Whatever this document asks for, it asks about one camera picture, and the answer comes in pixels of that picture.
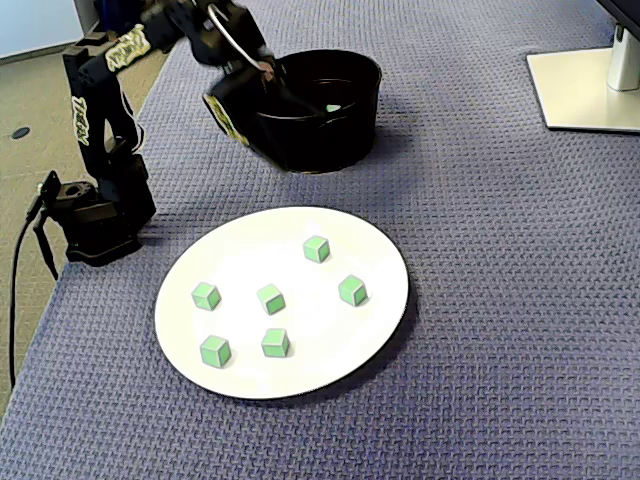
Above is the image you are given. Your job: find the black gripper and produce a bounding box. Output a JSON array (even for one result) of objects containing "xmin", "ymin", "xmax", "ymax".
[{"xmin": 202, "ymin": 67, "xmax": 328, "ymax": 175}]

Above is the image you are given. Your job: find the black round container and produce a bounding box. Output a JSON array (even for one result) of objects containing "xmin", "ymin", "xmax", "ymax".
[{"xmin": 240, "ymin": 48, "xmax": 384, "ymax": 175}]

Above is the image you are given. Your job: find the white round plate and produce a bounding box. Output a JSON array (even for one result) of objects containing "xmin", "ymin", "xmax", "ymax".
[{"xmin": 153, "ymin": 205, "xmax": 412, "ymax": 402}]

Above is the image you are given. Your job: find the blue bin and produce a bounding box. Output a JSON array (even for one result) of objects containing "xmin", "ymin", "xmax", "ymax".
[{"xmin": 93, "ymin": 0, "xmax": 151, "ymax": 36}]

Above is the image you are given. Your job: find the white board panel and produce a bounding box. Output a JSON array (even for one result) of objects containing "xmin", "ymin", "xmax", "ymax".
[{"xmin": 0, "ymin": 0, "xmax": 100, "ymax": 64}]

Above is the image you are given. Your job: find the blue woven table cloth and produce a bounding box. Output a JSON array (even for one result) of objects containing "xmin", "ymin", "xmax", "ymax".
[{"xmin": 0, "ymin": 0, "xmax": 640, "ymax": 480}]

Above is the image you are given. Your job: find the white monitor stand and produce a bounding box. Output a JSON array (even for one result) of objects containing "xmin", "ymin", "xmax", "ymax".
[{"xmin": 525, "ymin": 22, "xmax": 640, "ymax": 134}]

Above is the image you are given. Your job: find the black monitor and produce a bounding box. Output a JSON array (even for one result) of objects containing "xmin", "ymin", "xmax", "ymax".
[{"xmin": 597, "ymin": 0, "xmax": 640, "ymax": 32}]

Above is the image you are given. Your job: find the servo wire bundle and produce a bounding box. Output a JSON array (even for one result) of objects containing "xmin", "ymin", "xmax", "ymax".
[{"xmin": 206, "ymin": 3, "xmax": 274, "ymax": 74}]

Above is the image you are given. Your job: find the short black cable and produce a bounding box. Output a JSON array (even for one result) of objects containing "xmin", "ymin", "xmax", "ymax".
[{"xmin": 32, "ymin": 214, "xmax": 60, "ymax": 280}]

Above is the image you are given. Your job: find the thick black cable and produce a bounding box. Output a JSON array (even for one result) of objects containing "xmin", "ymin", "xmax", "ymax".
[{"xmin": 7, "ymin": 192, "xmax": 49, "ymax": 390}]

